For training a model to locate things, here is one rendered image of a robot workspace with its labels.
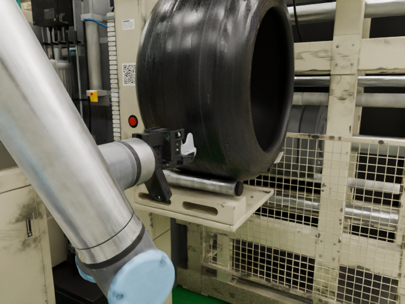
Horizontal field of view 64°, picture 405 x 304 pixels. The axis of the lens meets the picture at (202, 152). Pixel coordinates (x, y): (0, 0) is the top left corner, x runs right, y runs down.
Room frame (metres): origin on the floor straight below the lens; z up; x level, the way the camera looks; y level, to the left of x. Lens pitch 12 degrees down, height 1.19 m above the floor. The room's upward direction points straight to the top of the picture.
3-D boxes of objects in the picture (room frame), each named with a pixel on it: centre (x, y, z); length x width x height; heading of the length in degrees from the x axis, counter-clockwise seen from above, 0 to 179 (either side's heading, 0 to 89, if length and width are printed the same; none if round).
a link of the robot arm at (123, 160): (0.53, 0.18, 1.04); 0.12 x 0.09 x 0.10; 151
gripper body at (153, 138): (0.67, 0.10, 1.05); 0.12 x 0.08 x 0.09; 151
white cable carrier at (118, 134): (1.20, 0.30, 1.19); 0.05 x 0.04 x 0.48; 151
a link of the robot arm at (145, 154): (0.60, 0.14, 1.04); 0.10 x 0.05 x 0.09; 61
